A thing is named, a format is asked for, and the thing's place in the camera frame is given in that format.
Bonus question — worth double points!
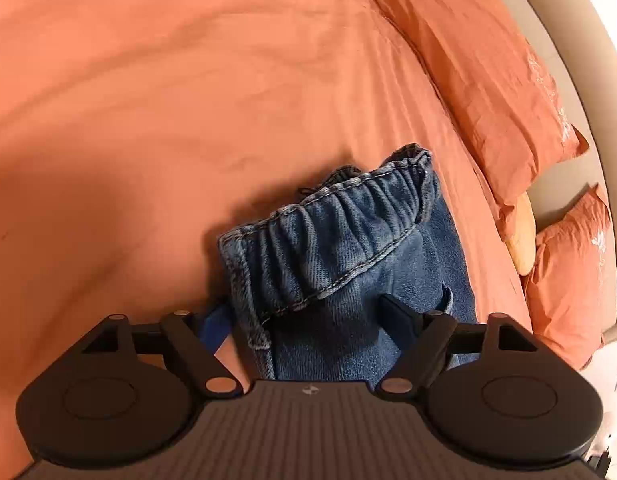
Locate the orange embroidered pillow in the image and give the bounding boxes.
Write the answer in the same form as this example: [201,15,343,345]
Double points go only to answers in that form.
[341,0,589,206]
[521,184,614,371]

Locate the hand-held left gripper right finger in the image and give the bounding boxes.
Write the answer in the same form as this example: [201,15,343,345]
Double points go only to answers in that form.
[376,293,537,401]

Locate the orange bed sheet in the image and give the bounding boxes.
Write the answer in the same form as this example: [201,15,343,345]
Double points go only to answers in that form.
[0,0,617,466]

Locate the blue denim pants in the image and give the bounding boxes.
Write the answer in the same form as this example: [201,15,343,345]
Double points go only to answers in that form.
[217,144,477,393]

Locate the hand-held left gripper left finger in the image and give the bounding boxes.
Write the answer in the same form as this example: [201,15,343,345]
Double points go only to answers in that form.
[81,304,238,399]

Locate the small yellow pillow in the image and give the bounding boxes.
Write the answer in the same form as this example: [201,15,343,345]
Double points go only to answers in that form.
[503,192,537,277]

